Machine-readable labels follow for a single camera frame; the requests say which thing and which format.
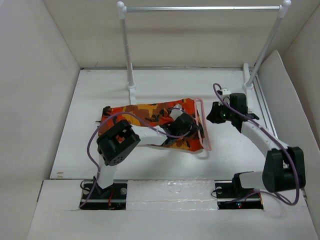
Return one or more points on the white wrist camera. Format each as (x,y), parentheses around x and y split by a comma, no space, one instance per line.
(224,94)
(176,111)

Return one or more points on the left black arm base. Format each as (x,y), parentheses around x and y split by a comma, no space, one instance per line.
(113,198)

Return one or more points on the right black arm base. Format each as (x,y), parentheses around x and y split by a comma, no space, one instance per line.
(229,197)

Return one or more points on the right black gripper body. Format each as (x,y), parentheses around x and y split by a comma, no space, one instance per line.
(221,113)

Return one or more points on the aluminium side rail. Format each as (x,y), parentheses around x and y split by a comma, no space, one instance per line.
(266,114)

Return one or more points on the orange camouflage trousers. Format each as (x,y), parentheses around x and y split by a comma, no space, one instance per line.
(158,114)

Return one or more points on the pink clothes hanger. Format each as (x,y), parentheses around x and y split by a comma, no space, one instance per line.
(207,147)

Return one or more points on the white clothes rack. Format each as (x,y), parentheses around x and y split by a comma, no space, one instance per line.
(248,76)

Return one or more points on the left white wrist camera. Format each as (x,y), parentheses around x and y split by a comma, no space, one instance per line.
(176,111)

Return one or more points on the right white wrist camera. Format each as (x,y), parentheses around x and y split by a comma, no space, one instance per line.
(224,94)

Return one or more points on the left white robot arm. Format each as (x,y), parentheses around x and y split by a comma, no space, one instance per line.
(120,140)

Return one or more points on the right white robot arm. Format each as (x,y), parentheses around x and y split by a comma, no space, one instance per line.
(284,167)

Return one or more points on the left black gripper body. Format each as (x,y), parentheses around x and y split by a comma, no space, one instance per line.
(190,128)

